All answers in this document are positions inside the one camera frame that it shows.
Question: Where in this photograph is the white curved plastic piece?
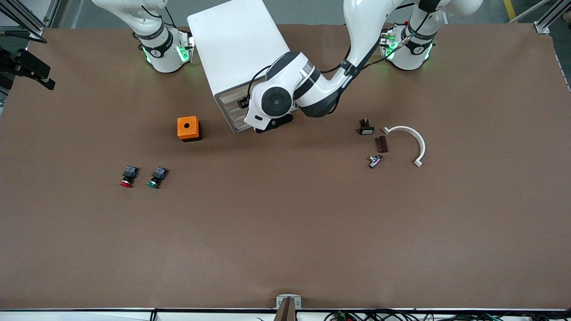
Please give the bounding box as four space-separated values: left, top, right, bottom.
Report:
382 126 427 168

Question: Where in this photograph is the red push button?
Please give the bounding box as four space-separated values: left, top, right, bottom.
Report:
119 165 139 188

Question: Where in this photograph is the orange button enclosure box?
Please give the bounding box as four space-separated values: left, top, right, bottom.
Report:
177 116 201 142

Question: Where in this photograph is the brown table cover mat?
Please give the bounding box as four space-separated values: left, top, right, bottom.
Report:
0 22 571 311

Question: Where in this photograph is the brown camera post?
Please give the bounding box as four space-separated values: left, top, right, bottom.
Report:
274 298 298 321

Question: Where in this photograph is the aluminium frame profile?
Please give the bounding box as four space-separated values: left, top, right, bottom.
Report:
0 0 61 44
534 0 571 34

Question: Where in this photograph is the black cable bundle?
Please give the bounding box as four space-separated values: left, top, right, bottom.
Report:
323 309 571 321

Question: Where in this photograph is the green push button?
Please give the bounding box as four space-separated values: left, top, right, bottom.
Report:
147 166 169 189

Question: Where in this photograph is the grey metal bracket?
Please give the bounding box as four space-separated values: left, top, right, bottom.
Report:
276 294 302 321

